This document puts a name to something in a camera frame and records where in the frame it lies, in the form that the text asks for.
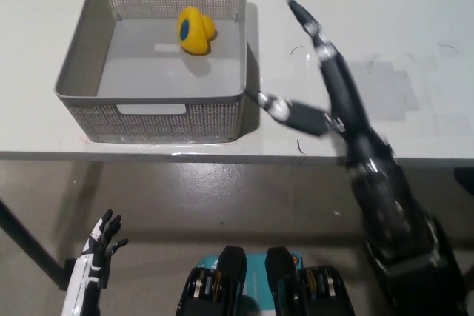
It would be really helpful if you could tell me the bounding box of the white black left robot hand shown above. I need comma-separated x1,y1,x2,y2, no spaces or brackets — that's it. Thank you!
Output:
61,209,130,316

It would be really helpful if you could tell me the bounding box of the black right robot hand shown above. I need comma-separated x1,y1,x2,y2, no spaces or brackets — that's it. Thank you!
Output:
246,0,397,176

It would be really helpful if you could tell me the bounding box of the yellow rubber duck toy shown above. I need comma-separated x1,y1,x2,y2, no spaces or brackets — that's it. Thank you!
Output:
176,6,218,56

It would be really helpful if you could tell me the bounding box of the black metal table leg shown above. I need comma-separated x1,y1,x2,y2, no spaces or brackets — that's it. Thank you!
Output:
0,199,63,290

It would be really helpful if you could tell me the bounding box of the black robot body teal top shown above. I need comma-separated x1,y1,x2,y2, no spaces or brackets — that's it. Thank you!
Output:
177,245,358,316

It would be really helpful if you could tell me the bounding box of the black rounded object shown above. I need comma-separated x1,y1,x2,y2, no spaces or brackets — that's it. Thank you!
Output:
453,167,474,197

